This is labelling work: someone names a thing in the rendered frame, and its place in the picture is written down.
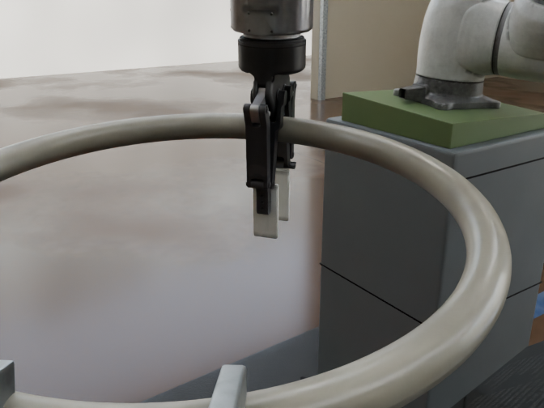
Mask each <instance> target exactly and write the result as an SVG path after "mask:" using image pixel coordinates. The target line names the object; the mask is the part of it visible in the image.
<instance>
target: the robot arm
mask: <svg viewBox="0 0 544 408"><path fill-rule="evenodd" d="M230 7H231V8H230V11H231V28H232V30H233V31H235V32H239V33H243V35H241V36H240V38H239V39H238V66H239V68H240V69H241V70H242V71H244V72H245V73H250V74H251V75H252V76H253V77H254V81H253V88H252V90H251V94H250V102H251V104H246V103H245V104H244V107H243V113H244V122H245V139H246V170H247V182H246V186H247V187H248V188H253V234H254V236H260V237H266V238H272V239H277V238H278V221H279V220H282V221H288V220H289V216H290V170H289V169H288V168H291V169H295V166H296V162H292V161H291V160H290V159H293V158H294V154H295V153H294V144H292V143H286V142H278V130H280V129H281V128H282V127H283V117H295V92H296V88H297V84H296V81H291V80H290V76H289V74H296V73H299V72H300V71H302V70H303V69H304V68H305V66H306V39H305V38H304V36H303V35H301V33H305V32H309V31H311V30H312V27H313V7H314V0H230ZM494 74H496V75H501V76H505V77H509V78H512V79H519V80H525V81H530V82H536V83H544V0H515V1H514V2H510V1H508V0H431V1H430V4H429V6H428V8H427V12H426V14H425V17H424V21H423V26H422V31H421V35H420V39H419V50H418V56H417V69H416V75H415V78H414V83H413V85H412V86H408V87H401V88H395V89H394V90H393V95H394V96H399V98H402V99H404V100H413V101H416V102H419V103H421V104H425V105H428V106H431V107H433V108H435V109H439V110H452V109H471V108H500V105H501V102H500V101H498V100H494V99H492V98H490V97H487V96H484V95H483V93H482V91H483V84H484V79H485V75H494ZM272 121H276V122H272Z"/></svg>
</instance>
